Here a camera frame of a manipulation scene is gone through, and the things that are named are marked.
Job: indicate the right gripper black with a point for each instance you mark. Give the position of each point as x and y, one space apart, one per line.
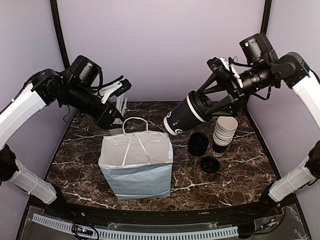
237 94

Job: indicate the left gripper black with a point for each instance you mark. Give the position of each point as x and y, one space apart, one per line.
104 123

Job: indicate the black paper coffee cup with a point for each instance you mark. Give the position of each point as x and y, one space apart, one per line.
182 118

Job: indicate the light blue paper bag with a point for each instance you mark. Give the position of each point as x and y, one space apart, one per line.
137 165

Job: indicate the black plastic cup lid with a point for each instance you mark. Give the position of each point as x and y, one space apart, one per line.
199 104

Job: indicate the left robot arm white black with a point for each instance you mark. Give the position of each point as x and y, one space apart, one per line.
80 86

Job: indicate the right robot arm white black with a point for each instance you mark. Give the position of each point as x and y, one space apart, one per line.
226 91

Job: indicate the stack of paper coffee cups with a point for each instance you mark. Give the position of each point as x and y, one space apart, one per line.
223 134

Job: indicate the bundle of wrapped white straws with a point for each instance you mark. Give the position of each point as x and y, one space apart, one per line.
121 106

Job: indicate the white cup holding straws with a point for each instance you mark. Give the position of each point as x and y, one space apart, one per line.
115 131

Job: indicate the stack of black lids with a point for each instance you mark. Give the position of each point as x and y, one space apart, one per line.
198 144

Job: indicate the black plastic lid on table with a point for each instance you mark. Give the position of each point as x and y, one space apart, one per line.
209 165

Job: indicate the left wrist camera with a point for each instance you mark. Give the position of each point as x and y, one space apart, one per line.
116 88

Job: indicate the black front frame rail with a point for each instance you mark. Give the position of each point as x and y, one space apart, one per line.
95 203

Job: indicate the white slotted cable duct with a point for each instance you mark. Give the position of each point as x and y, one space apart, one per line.
84 232

